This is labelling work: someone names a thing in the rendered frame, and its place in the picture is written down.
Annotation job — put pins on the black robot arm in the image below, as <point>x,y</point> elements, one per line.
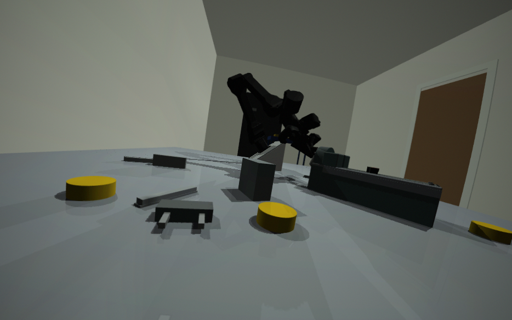
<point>272,105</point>

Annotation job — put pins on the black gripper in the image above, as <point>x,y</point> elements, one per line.
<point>301,141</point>

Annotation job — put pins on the yellow short cylinder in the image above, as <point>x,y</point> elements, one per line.
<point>90,188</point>
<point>492,232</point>
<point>276,217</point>

